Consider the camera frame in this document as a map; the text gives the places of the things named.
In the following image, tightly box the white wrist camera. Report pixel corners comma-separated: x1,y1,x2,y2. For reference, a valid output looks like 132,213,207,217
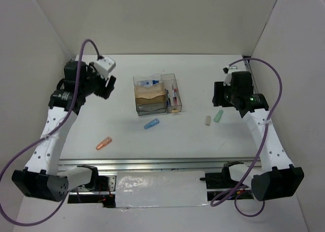
89,57,116,80
223,65,239,86

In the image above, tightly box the white foil sheet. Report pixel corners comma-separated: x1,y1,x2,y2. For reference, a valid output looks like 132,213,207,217
115,171,208,208

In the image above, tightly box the orange transparent case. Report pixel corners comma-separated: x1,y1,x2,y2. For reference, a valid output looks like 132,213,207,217
96,137,112,150

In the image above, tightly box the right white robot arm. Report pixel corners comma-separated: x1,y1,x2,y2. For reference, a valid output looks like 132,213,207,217
212,71,304,202

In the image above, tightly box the blue transparent case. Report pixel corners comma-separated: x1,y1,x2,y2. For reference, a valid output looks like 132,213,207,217
144,118,159,129

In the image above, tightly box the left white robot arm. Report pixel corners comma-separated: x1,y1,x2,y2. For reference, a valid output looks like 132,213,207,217
12,57,116,202

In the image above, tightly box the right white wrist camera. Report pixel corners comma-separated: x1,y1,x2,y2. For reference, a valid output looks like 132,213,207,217
223,65,239,86

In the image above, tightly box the small blue cap bottle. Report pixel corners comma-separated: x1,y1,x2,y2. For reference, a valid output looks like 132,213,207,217
136,80,159,87

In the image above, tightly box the tiered clear stationery organizer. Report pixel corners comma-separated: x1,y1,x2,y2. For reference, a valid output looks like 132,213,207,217
133,74,167,116

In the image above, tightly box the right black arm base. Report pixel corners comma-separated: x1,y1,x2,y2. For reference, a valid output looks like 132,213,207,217
200,168,238,189

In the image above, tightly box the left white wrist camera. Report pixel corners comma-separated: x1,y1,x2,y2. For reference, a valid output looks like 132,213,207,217
89,57,116,80

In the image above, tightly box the beige eraser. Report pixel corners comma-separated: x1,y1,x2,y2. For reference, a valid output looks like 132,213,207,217
205,116,211,126

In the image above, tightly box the clear pen tray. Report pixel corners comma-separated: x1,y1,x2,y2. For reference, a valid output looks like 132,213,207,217
161,74,182,114

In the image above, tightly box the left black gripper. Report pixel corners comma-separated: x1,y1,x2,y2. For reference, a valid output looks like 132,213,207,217
80,62,116,100

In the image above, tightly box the black gel pen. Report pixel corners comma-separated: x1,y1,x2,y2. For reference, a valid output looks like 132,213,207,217
167,90,171,106

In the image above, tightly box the red gel pen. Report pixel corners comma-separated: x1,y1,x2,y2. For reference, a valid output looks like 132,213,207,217
173,89,177,105

